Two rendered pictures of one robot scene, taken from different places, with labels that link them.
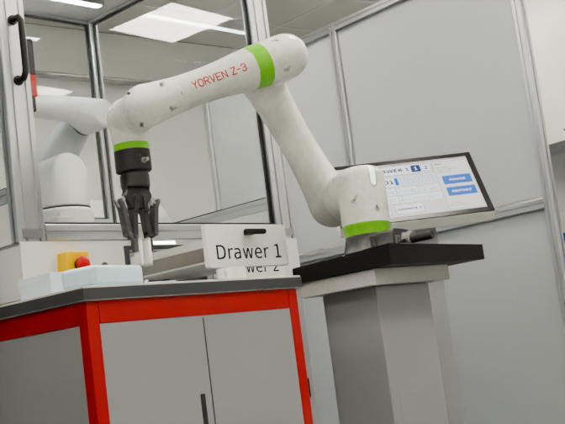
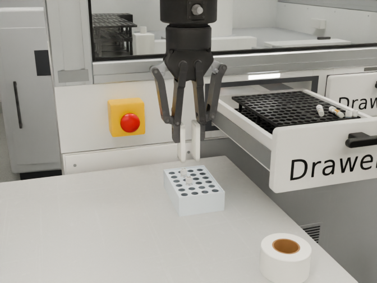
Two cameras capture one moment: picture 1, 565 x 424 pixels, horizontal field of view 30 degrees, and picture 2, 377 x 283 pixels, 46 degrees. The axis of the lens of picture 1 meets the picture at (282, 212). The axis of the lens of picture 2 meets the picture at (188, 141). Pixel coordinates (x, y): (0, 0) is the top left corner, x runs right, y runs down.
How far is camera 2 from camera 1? 2.07 m
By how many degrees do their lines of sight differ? 40
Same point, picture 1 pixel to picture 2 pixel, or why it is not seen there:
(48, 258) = (95, 105)
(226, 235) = (315, 144)
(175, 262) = (246, 141)
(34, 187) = (78, 12)
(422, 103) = not seen: outside the picture
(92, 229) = not seen: hidden behind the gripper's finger
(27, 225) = (65, 65)
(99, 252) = (169, 94)
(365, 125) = not seen: outside the picture
